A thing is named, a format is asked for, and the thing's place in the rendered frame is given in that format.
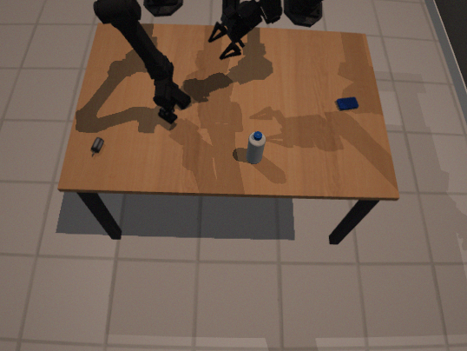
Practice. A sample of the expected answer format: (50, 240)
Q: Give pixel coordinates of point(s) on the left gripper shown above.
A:
(233, 38)

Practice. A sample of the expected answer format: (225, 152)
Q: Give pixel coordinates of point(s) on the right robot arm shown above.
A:
(158, 65)

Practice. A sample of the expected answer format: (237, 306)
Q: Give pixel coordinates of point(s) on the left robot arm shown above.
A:
(250, 11)

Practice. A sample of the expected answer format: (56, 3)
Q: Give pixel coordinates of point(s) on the grey bottle with blue cap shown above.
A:
(255, 147)

